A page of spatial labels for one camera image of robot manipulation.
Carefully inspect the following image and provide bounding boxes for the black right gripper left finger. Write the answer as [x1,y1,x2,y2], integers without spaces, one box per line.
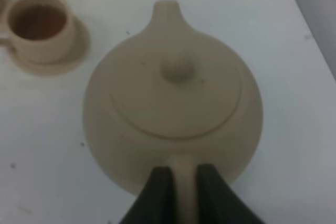
[121,167,175,224]

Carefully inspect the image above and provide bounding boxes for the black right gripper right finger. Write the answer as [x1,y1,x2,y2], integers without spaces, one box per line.
[196,164,263,224]

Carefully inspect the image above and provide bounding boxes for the brown teapot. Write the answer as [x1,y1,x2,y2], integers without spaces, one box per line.
[83,0,263,223]

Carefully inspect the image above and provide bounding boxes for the rear cup saucer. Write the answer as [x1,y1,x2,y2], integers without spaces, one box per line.
[6,17,91,76]

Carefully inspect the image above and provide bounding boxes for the rear brown teacup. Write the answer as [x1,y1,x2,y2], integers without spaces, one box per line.
[1,0,76,63]

